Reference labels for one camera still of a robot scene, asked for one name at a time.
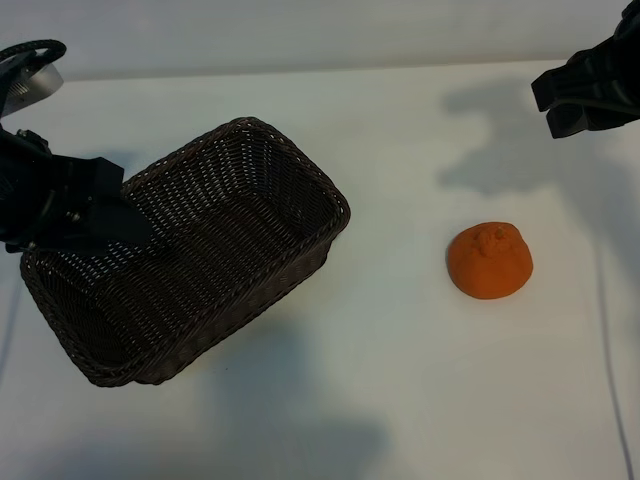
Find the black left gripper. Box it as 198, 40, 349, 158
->
0, 127, 152, 256

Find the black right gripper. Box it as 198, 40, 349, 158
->
530, 0, 640, 140

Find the dark brown wicker basket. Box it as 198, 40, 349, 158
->
19, 116, 352, 387

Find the orange fruit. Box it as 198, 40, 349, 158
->
446, 220, 534, 301

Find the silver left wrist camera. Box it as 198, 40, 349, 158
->
0, 47, 65, 120

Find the black left camera cable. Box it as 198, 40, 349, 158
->
0, 39, 68, 65

